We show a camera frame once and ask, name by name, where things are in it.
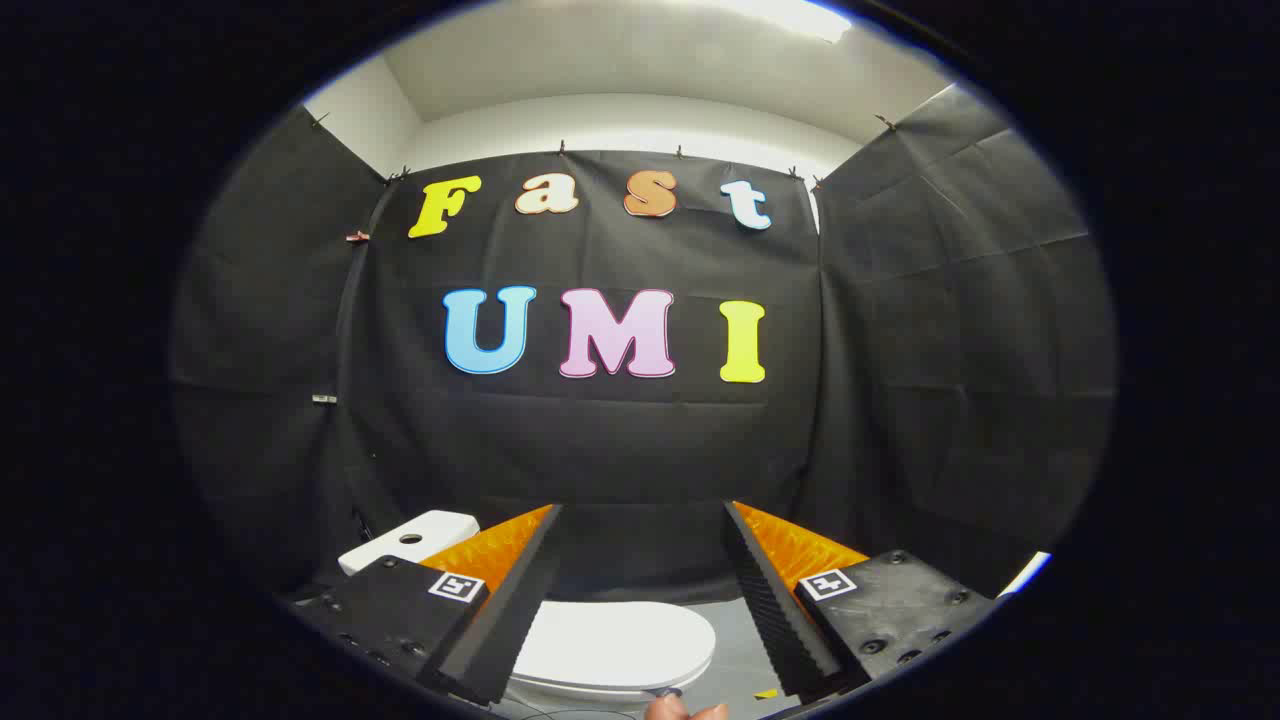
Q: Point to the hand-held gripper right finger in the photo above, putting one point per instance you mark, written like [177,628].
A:
[775,620]

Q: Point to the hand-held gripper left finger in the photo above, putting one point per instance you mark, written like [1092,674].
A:
[510,620]

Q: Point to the white toilet bowl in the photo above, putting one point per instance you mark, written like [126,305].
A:
[600,693]

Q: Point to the white toilet tank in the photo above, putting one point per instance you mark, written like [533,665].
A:
[440,527]

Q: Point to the black backdrop cloth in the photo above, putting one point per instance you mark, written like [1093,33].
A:
[600,440]

